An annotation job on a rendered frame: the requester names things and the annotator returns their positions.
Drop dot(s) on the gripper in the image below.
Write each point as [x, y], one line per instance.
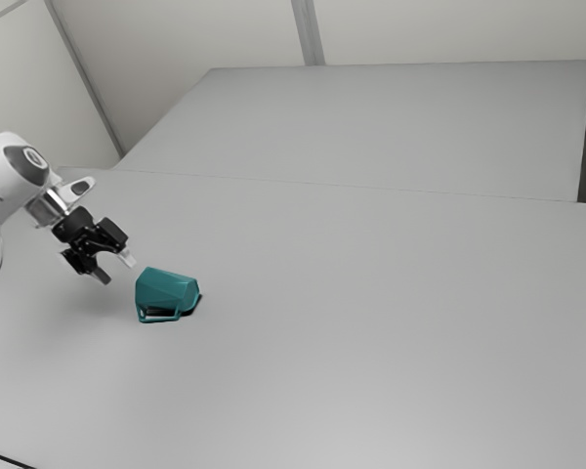
[76, 228]

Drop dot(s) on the teal faceted mug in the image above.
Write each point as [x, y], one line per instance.
[167, 294]

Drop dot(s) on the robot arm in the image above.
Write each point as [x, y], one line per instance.
[10, 181]

